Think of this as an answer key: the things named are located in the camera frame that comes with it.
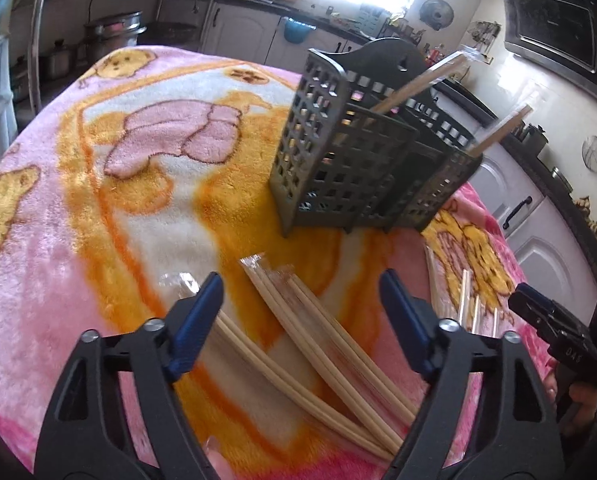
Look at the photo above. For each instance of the black range hood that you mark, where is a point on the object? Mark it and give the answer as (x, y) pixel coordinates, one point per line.
(553, 20)

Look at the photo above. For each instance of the wooden chopsticks pair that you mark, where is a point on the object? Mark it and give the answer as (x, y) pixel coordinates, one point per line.
(338, 340)
(288, 320)
(495, 322)
(477, 315)
(418, 82)
(433, 280)
(258, 360)
(503, 130)
(464, 300)

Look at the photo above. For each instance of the round grey wall fan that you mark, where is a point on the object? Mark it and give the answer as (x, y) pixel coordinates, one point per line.
(436, 12)

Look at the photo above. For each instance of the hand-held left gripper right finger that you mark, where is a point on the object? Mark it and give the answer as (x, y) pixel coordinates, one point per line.
(403, 305)

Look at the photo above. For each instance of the metal storage shelf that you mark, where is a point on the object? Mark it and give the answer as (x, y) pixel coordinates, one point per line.
(38, 35)

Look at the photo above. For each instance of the blue hanging bag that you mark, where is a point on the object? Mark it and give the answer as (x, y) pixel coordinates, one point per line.
(296, 30)

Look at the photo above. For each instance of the hanging kitchen utensils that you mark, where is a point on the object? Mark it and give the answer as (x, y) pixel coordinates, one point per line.
(485, 35)

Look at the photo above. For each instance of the steel kettle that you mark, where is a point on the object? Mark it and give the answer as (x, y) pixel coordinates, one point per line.
(533, 140)

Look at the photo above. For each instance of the person's right hand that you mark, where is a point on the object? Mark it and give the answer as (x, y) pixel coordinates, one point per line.
(578, 405)

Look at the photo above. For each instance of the white base cabinets under window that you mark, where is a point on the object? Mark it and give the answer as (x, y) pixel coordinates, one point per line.
(243, 30)

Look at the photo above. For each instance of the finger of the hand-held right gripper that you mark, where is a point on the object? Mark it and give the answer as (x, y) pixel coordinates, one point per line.
(530, 302)

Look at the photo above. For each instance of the small steel pot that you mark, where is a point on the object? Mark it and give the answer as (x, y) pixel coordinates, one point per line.
(58, 57)

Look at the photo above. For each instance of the dark grey utensil holder basket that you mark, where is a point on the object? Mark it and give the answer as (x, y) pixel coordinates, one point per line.
(338, 170)

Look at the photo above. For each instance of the pink bear printed blanket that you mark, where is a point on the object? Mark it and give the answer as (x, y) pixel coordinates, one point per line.
(78, 260)

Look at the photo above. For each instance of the large steel pot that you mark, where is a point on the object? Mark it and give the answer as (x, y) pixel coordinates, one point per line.
(113, 35)

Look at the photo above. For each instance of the white base cabinets under hood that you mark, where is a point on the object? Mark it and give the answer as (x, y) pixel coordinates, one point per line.
(533, 240)

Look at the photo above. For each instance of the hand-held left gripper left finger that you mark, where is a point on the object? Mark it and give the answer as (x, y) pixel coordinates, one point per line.
(201, 310)

